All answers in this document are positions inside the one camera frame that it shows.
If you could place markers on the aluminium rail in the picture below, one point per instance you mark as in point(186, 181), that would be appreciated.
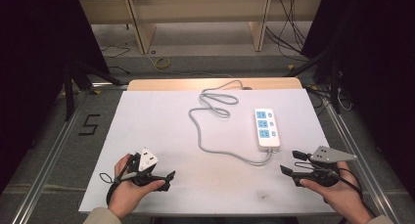
point(362, 158)
point(49, 158)

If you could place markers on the person's left hand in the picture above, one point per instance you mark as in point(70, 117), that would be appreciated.
point(128, 193)

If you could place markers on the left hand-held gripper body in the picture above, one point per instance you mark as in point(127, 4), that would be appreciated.
point(147, 159)

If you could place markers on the dark curtain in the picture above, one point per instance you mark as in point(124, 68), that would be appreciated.
point(381, 70)
point(36, 70)

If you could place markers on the person's right hand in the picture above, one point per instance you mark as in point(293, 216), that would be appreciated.
point(342, 194)

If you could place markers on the light wooden desk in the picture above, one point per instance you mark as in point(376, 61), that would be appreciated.
point(195, 8)

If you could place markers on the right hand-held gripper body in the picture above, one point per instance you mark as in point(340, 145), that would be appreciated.
point(329, 156)

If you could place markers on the white board table cover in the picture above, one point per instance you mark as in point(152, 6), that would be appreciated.
point(156, 129)

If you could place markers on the wooden table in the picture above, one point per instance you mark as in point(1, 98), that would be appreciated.
point(182, 83)

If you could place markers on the black metal stand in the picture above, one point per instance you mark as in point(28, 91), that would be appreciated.
point(333, 83)
point(69, 93)

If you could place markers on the white power strip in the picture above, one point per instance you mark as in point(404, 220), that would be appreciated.
point(267, 129)

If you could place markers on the yellow tape roll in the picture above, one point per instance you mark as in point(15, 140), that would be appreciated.
point(162, 63)

